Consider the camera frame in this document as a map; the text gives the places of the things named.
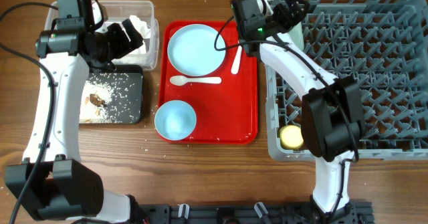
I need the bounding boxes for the white paper napkin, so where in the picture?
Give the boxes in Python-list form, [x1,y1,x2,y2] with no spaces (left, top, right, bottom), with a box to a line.
[113,15,151,66]

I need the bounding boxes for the rice and food leftovers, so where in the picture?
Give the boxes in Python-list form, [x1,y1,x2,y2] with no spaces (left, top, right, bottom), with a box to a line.
[79,73,143,124]

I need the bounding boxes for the yellow plastic cup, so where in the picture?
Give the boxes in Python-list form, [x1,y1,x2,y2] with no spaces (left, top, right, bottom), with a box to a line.
[279,125,304,150]

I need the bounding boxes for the green bowl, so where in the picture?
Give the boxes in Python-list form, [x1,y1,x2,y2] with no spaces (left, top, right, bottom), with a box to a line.
[288,23,304,51]

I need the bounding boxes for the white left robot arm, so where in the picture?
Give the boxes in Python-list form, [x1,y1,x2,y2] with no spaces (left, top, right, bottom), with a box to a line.
[5,0,148,223]

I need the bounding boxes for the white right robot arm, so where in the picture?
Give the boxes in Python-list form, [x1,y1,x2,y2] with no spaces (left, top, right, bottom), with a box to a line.
[230,0,366,223]

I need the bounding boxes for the clear plastic waste bin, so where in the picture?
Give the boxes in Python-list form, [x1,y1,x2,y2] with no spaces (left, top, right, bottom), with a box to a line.
[37,0,158,70]

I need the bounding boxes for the black waste tray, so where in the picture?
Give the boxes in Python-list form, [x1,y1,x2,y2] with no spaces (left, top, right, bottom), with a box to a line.
[78,64,144,125]

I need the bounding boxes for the grey dishwasher rack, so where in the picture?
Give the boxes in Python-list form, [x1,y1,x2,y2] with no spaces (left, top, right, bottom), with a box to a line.
[260,0,428,161]

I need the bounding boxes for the white plastic fork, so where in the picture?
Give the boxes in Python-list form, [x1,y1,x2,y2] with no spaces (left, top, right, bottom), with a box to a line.
[231,46,242,75]

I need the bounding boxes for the cream plastic spoon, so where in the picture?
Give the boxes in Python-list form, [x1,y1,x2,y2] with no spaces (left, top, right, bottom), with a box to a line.
[170,76,222,86]

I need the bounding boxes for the large light blue plate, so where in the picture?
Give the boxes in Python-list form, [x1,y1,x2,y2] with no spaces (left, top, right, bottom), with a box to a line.
[167,24,226,77]

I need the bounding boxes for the light blue bowl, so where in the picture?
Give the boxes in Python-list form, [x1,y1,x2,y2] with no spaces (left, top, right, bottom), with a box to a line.
[154,100,197,141]

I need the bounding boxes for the red plastic tray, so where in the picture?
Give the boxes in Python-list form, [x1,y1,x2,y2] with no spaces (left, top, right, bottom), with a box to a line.
[158,20,258,144]

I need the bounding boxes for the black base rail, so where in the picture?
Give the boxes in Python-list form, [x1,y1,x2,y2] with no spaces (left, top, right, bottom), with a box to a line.
[133,202,374,224]

